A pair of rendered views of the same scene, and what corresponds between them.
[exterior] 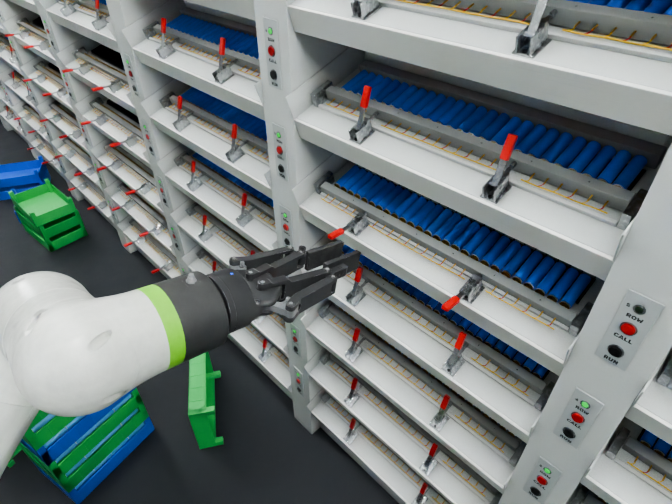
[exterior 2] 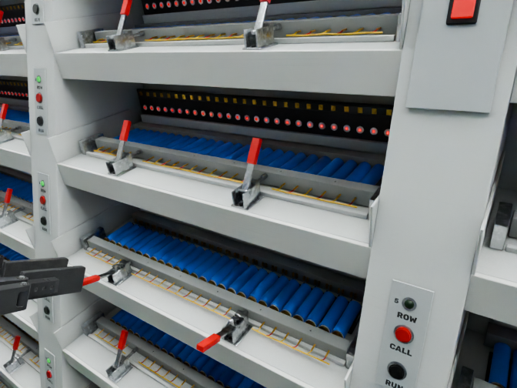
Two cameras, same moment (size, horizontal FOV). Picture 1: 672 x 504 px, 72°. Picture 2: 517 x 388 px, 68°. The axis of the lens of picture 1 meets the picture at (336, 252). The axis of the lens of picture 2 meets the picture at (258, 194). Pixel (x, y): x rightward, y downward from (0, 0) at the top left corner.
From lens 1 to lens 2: 0.28 m
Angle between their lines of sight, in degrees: 28
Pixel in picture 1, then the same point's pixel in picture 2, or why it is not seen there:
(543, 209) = (295, 211)
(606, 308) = (375, 312)
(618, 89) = (337, 57)
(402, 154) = (158, 181)
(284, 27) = (51, 73)
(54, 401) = not seen: outside the picture
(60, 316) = not seen: outside the picture
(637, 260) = (393, 240)
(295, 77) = (61, 122)
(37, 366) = not seen: outside the picture
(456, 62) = (197, 70)
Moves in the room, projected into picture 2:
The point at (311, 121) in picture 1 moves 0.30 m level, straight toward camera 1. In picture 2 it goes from (75, 164) to (24, 205)
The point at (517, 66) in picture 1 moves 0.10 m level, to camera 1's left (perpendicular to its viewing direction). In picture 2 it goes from (248, 58) to (162, 48)
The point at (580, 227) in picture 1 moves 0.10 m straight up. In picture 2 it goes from (332, 222) to (344, 138)
